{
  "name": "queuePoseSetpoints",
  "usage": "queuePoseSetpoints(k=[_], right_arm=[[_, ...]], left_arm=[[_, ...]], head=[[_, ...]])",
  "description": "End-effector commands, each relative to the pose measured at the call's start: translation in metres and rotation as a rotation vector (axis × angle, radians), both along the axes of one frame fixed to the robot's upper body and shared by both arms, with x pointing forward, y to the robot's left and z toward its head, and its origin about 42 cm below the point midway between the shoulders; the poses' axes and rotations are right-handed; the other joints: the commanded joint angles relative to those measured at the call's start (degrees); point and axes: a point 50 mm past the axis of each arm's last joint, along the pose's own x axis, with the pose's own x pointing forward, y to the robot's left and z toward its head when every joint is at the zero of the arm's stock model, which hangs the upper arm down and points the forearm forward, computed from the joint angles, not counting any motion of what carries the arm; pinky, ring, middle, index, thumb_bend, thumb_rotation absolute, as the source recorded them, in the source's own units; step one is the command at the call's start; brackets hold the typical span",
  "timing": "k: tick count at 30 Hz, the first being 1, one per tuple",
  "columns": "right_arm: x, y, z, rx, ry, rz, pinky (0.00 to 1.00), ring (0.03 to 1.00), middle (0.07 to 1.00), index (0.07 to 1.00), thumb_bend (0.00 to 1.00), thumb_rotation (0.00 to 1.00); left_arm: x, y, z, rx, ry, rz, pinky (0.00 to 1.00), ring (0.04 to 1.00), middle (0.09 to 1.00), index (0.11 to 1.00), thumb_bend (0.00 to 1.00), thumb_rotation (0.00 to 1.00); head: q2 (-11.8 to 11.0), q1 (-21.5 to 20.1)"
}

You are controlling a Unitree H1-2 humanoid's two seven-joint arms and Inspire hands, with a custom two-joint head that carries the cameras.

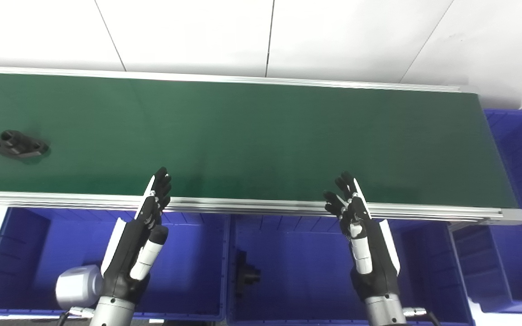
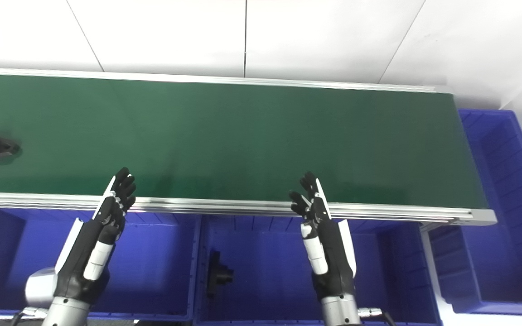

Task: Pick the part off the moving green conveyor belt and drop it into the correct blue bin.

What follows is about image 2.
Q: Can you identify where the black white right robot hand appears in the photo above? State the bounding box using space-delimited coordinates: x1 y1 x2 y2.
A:
288 171 358 302

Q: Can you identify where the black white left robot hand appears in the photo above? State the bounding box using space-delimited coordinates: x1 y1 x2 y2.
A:
54 167 136 305

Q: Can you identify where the blue plastic bin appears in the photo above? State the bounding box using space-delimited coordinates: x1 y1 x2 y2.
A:
0 207 202 322
195 214 444 326
428 109 522 316

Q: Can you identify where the green conveyor belt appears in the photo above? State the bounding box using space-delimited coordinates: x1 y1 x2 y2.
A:
0 67 498 227
0 74 488 210

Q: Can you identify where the black machined part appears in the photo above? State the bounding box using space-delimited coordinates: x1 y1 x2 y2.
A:
206 250 235 300

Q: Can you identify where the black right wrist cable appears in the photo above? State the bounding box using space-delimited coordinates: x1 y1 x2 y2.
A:
358 307 396 326

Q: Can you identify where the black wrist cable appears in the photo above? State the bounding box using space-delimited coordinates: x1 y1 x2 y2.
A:
358 307 396 326
11 307 49 326

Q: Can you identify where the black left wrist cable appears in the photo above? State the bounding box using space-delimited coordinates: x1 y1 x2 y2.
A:
11 307 49 326

